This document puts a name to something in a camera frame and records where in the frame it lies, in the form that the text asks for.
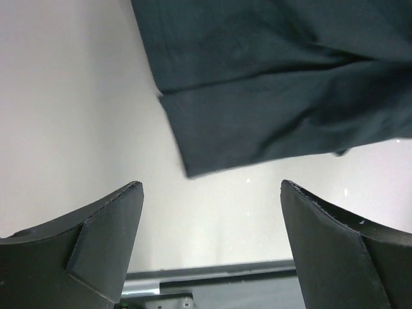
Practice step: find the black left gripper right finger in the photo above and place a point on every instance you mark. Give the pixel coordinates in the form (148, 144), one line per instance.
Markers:
(343, 260)

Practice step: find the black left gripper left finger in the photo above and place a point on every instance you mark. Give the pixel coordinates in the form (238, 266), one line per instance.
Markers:
(78, 260)

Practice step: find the black t shirt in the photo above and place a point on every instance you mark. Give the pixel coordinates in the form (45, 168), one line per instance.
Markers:
(245, 82)

